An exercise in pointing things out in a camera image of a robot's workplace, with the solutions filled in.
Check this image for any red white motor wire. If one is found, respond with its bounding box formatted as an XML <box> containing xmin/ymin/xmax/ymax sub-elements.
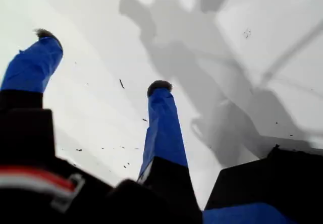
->
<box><xmin>0</xmin><ymin>165</ymin><xmax>86</xmax><ymax>213</ymax></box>

